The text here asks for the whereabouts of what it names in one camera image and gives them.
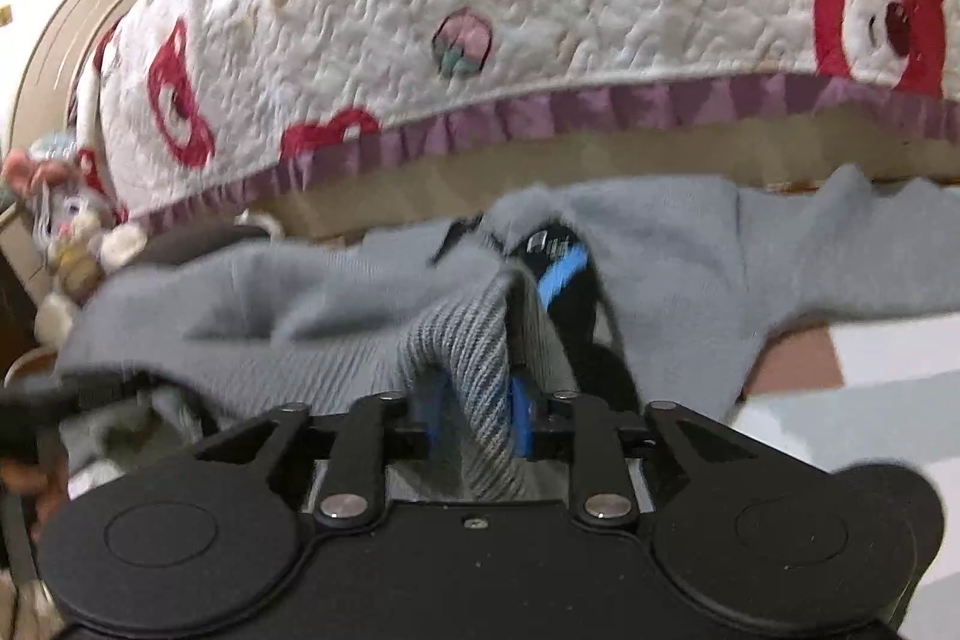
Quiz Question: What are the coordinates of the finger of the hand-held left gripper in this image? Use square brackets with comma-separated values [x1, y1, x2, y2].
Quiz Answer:
[510, 224, 640, 414]

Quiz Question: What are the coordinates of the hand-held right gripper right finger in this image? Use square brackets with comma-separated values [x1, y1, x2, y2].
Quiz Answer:
[508, 381, 752, 528]

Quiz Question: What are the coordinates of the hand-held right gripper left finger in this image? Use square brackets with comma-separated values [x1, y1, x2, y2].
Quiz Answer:
[195, 377, 452, 530]

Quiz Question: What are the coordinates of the grey knit sweater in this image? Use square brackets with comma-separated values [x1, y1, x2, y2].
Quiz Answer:
[56, 164, 960, 506]

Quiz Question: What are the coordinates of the white quilted bear-print bedspread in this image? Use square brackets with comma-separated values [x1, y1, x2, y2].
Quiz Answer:
[71, 0, 960, 236]

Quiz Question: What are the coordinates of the pastel printed rug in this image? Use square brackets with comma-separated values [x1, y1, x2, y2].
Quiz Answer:
[735, 179, 960, 640]

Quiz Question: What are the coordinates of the grey rabbit plush toy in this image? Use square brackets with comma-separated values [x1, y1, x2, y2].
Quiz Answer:
[0, 131, 148, 345]

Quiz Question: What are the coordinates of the beige curved headboard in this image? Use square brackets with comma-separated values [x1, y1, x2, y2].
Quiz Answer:
[9, 0, 205, 161]

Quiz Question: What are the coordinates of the beige bed frame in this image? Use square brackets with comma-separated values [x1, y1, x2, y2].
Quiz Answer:
[259, 104, 960, 244]

